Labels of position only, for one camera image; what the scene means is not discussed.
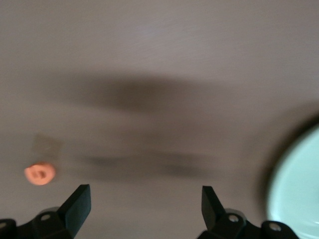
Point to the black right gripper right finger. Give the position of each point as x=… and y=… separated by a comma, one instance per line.
x=214, y=214

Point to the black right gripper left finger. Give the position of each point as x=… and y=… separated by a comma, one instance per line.
x=74, y=211

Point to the orange letter e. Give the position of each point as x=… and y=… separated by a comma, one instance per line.
x=40, y=173

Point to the green plate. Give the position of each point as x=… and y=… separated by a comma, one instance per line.
x=299, y=194

